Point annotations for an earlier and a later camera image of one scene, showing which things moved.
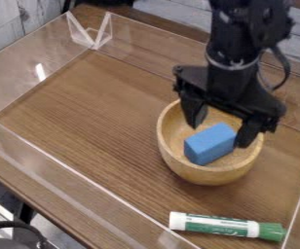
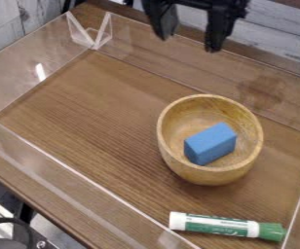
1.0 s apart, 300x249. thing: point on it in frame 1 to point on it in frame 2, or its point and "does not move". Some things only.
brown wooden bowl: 173,131 does not move
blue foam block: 212,144 does not move
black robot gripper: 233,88 to 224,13
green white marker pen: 217,224 does not move
